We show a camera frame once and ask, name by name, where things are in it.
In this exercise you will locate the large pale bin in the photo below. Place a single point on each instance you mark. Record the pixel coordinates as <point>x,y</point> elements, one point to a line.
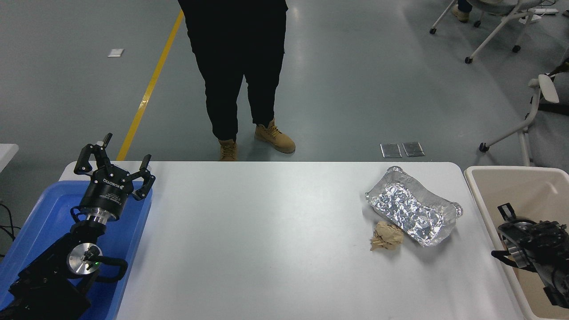
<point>493,191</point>

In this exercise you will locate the white wheeled chair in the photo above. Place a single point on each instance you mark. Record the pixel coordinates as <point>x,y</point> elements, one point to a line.
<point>493,33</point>
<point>531,118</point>

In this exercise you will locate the person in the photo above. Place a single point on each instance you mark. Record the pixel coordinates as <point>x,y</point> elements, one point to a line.
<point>235,58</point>
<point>461,13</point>

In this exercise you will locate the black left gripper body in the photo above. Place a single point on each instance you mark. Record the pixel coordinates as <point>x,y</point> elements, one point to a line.
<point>106,193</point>

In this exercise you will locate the rectangular foil tray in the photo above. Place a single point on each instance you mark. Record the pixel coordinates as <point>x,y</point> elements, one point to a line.
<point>409,209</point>

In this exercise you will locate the metal floor plate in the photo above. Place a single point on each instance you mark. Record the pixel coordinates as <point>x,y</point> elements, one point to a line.
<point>413,149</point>
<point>391,150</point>

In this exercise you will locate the crumpled tan paper ball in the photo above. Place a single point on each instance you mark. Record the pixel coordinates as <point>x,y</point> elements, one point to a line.
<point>386,236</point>

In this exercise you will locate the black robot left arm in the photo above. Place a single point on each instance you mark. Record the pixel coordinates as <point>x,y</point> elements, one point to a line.
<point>49,271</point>

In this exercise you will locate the blue plastic tray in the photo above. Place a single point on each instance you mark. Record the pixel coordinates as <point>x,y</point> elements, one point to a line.
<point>44,209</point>

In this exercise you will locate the white side table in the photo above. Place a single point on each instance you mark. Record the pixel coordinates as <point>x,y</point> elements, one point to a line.
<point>6,155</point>

